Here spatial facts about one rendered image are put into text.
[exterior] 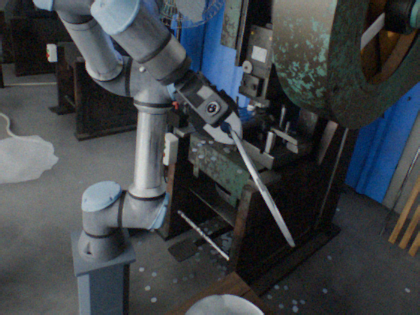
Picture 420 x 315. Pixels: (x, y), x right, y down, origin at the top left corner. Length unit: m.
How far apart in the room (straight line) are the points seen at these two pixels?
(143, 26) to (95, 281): 0.92
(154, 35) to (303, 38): 0.45
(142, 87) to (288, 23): 0.43
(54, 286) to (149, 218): 0.79
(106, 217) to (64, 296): 0.69
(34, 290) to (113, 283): 0.57
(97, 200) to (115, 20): 0.67
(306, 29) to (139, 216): 0.73
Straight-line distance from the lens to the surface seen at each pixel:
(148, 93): 0.95
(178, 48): 0.56
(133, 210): 1.08
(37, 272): 1.85
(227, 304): 1.21
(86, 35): 0.74
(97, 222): 1.12
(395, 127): 2.44
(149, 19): 0.54
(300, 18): 0.87
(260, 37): 1.38
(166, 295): 1.69
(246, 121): 1.41
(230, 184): 1.42
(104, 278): 1.26
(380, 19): 1.12
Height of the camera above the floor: 1.34
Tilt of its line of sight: 23 degrees down
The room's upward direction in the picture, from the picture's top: 9 degrees clockwise
